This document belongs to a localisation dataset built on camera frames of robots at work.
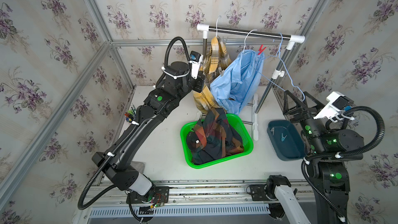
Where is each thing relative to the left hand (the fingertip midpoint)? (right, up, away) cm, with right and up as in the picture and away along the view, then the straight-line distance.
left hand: (202, 71), depth 65 cm
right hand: (+32, -10, -14) cm, 37 cm away
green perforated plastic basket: (+19, -25, +27) cm, 42 cm away
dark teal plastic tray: (+50, -37, +25) cm, 67 cm away
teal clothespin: (+49, -35, +27) cm, 66 cm away
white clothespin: (+45, -31, +30) cm, 62 cm away
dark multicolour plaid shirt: (+6, -31, +14) cm, 35 cm away
